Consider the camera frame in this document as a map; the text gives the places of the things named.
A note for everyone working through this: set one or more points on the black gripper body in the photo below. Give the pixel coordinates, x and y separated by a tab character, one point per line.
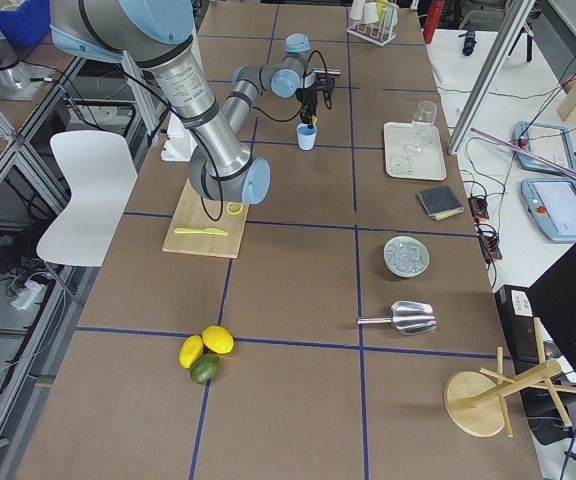
308	96

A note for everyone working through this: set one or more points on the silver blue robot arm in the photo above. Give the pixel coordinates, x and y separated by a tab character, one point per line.
158	35

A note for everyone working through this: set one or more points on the light blue plastic cup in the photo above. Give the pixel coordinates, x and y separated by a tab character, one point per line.
306	136

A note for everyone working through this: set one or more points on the pink cup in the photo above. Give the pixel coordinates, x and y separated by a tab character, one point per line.
356	10

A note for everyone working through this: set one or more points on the white cup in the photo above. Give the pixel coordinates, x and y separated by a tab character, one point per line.
370	13

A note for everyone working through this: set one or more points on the yellow cup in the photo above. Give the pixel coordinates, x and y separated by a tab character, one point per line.
380	8

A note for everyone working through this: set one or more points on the mint green cup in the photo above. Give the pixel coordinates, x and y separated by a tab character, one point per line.
390	17

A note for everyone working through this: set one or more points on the whole yellow lemon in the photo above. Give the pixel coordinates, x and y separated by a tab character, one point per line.
218	339

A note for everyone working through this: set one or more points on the clear wine glass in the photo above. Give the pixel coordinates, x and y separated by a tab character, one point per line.
423	120

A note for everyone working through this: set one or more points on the cream serving tray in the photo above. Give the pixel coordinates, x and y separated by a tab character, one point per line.
408	157

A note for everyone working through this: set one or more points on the red cylinder bottle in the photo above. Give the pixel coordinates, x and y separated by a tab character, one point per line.
432	19

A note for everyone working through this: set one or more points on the yellow plastic knife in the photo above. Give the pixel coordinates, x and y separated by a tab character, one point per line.
200	231

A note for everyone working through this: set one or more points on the wooden cutting board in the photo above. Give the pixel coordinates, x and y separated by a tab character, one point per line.
193	211

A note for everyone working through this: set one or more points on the dark grey sponge cloth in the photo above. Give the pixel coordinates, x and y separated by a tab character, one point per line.
439	202

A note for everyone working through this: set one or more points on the green bowl with ice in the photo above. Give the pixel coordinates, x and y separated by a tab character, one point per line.
405	256

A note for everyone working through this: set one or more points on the pink metal straw rod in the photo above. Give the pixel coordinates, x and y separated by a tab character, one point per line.
564	170

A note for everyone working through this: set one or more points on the white plastic chair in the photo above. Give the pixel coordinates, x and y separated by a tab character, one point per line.
99	169

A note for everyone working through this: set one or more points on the metal ice scoop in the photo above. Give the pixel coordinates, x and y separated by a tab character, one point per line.
406	317

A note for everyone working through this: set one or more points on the blue teach pendant far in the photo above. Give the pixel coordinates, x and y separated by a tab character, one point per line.
549	141

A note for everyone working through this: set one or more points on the blue teach pendant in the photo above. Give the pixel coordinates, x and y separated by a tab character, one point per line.
552	205
549	141

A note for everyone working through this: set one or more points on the green lime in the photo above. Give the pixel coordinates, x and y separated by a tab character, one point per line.
205	368

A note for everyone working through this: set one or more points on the blue teach pendant near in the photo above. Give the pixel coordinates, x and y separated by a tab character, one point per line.
552	205

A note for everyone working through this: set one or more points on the black box device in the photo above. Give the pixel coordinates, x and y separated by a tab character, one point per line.
517	321

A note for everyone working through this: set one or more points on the wooden mug tree stand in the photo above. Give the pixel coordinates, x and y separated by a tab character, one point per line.
476	401

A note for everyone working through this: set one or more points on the white wire cup rack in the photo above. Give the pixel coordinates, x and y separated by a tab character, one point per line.
372	33

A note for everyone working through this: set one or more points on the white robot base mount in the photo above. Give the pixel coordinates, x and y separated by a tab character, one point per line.
180	144

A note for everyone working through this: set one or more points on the aluminium frame post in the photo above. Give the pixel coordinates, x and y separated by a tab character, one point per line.
511	26

